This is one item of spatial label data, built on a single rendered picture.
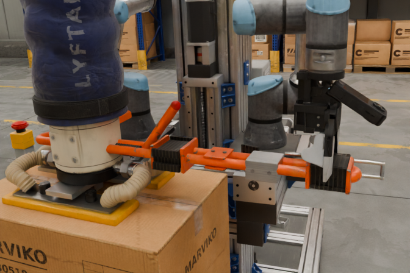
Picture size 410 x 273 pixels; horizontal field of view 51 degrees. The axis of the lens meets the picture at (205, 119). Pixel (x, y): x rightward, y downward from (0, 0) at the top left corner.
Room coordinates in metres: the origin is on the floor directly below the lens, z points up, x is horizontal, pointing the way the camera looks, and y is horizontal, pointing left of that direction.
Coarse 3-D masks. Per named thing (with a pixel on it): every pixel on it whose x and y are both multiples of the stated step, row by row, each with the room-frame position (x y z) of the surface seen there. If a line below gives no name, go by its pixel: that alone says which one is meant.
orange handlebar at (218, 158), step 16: (128, 112) 1.27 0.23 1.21; (48, 144) 1.05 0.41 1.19; (112, 144) 0.98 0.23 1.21; (192, 160) 0.88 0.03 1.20; (208, 160) 0.87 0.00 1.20; (224, 160) 0.86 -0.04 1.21; (240, 160) 0.85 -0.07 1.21; (288, 160) 0.84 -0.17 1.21; (304, 176) 0.78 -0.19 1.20; (352, 176) 0.75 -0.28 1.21
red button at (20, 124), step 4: (12, 124) 1.76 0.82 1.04; (16, 124) 1.75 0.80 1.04; (20, 124) 1.75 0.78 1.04; (24, 124) 1.77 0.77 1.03; (28, 124) 1.78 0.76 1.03; (12, 128) 1.75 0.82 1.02; (16, 128) 1.74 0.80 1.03; (20, 128) 1.75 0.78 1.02; (24, 128) 1.76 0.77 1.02; (16, 132) 1.76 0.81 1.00; (20, 132) 1.76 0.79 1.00
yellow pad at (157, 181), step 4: (132, 160) 1.10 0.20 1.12; (136, 160) 1.10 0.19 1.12; (164, 172) 1.08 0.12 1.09; (168, 172) 1.08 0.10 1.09; (172, 172) 1.08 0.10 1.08; (156, 176) 1.05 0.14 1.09; (160, 176) 1.05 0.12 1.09; (164, 176) 1.05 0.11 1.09; (168, 176) 1.06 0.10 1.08; (172, 176) 1.08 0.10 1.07; (152, 180) 1.03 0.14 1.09; (156, 180) 1.03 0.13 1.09; (160, 180) 1.03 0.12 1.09; (164, 180) 1.04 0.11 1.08; (168, 180) 1.06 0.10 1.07; (152, 184) 1.01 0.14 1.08; (156, 184) 1.01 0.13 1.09; (160, 184) 1.02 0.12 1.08; (164, 184) 1.04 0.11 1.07; (152, 188) 1.02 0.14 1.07; (156, 188) 1.01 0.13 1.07
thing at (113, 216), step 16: (16, 192) 0.98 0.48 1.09; (32, 192) 0.98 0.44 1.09; (32, 208) 0.93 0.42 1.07; (48, 208) 0.91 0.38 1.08; (64, 208) 0.90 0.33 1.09; (80, 208) 0.89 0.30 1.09; (96, 208) 0.88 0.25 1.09; (112, 208) 0.88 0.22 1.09; (128, 208) 0.88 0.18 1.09; (112, 224) 0.84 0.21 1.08
